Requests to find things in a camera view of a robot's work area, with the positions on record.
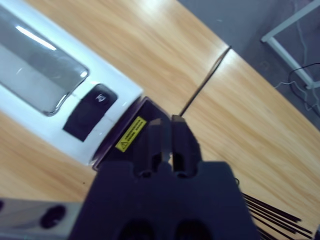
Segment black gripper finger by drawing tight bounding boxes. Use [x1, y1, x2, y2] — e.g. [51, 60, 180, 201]
[132, 118, 174, 176]
[171, 114, 204, 176]

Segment grey translucent machine lever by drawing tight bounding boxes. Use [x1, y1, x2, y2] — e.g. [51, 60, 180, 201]
[0, 4, 90, 118]

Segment thin white floor cable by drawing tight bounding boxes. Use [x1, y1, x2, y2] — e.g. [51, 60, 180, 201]
[274, 0, 320, 89]

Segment white metal frame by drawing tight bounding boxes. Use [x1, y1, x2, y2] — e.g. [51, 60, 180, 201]
[261, 0, 320, 90]

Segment black floor cable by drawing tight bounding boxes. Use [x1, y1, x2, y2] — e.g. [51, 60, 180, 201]
[288, 62, 320, 113]

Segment black wire capsule stand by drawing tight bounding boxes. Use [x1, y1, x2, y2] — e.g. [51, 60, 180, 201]
[239, 192, 315, 240]

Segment white capsule coffee machine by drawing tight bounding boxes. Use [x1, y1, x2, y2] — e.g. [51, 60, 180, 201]
[0, 0, 145, 168]

